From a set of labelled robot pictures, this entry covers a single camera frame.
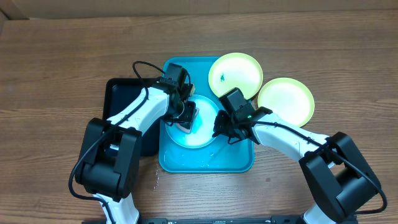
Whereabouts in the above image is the yellow plate cleaned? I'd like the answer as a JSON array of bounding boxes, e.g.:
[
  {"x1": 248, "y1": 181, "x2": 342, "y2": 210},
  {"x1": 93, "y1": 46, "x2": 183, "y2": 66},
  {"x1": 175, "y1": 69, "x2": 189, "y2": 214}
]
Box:
[{"x1": 257, "y1": 77, "x2": 315, "y2": 127}]

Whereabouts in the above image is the yellow plate with stain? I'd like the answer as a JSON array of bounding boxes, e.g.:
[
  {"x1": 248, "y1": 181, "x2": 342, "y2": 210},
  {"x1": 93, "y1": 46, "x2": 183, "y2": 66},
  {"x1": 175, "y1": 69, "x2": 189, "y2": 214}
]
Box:
[{"x1": 208, "y1": 52, "x2": 263, "y2": 100}]

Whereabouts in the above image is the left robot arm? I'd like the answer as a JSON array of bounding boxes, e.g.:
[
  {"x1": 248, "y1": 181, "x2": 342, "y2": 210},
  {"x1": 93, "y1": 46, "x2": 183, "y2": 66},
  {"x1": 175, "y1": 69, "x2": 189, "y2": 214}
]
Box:
[{"x1": 68, "y1": 75, "x2": 197, "y2": 223}]

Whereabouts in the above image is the teal serving tray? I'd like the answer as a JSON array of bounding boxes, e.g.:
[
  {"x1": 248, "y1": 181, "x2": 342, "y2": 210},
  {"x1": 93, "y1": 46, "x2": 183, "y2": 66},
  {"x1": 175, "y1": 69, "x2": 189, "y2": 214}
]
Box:
[{"x1": 159, "y1": 57, "x2": 254, "y2": 173}]

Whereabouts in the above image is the green scrubbing sponge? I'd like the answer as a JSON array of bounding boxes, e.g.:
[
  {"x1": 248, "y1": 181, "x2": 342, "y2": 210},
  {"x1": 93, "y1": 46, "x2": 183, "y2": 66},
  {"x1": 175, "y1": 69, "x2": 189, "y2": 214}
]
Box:
[{"x1": 176, "y1": 107, "x2": 199, "y2": 134}]

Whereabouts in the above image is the black mounting rail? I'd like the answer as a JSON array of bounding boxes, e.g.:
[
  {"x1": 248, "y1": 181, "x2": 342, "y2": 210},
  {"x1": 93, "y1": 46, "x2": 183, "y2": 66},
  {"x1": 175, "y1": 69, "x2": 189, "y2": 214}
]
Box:
[{"x1": 81, "y1": 214, "x2": 358, "y2": 224}]

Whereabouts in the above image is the black tray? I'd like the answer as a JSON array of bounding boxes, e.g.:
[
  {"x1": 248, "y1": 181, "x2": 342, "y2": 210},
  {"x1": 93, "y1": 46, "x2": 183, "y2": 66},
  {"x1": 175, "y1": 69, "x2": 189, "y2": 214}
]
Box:
[{"x1": 103, "y1": 78, "x2": 160, "y2": 157}]

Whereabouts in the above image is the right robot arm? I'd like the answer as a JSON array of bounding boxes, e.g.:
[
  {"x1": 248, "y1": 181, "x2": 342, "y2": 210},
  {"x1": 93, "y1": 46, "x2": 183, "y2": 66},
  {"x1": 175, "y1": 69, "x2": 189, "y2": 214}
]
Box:
[{"x1": 214, "y1": 105, "x2": 388, "y2": 223}]

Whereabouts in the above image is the white plate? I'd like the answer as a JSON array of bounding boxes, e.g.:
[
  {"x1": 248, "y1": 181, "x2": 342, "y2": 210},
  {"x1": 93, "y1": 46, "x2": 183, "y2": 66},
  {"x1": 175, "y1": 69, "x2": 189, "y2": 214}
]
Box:
[{"x1": 165, "y1": 95, "x2": 219, "y2": 149}]

